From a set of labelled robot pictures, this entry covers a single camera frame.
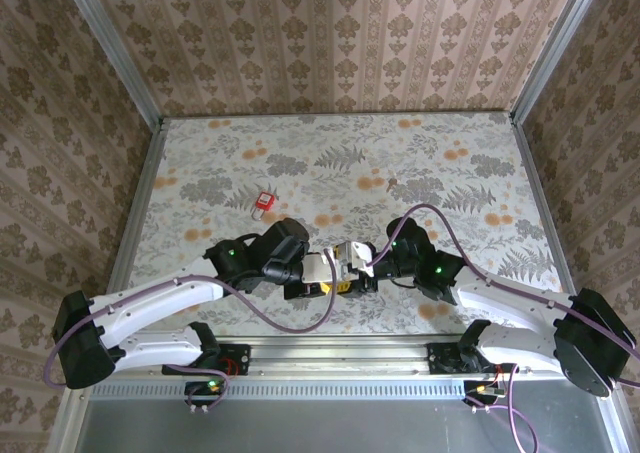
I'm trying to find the red padlock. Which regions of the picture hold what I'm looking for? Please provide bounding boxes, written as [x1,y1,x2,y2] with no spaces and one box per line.
[252,191,276,220]

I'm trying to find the perforated metal strip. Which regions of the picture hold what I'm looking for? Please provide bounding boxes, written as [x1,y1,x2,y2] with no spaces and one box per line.
[89,377,469,399]

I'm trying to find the floral patterned tablecloth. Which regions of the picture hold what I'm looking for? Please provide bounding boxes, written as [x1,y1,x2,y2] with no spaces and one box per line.
[112,113,576,337]

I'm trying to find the grey metal sheet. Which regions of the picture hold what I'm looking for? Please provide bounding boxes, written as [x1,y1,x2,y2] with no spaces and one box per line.
[74,397,616,453]

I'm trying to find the small control board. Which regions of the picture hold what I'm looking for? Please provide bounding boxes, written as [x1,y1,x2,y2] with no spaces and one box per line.
[184,380,226,407]
[462,380,504,407]

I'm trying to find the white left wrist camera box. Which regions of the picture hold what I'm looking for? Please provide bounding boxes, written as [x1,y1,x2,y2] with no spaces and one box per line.
[302,252,335,285]

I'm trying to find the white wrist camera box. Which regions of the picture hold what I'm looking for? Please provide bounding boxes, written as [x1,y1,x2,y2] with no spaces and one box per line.
[333,240,376,277]
[302,252,335,285]

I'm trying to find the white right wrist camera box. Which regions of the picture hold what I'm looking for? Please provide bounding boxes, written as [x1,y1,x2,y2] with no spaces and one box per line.
[333,240,376,277]

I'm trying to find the aluminium front mounting rail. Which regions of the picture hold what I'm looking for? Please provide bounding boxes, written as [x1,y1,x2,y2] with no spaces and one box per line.
[119,335,501,377]

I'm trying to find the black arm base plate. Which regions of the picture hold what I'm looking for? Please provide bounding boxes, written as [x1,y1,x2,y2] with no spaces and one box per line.
[214,342,251,376]
[426,342,469,374]

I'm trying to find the aluminium table side rail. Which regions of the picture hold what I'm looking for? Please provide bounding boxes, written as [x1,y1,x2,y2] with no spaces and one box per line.
[107,117,169,299]
[512,112,589,299]

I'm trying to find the aluminium frame post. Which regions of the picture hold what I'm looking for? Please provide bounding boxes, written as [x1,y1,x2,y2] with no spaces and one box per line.
[54,0,166,129]
[509,0,609,124]

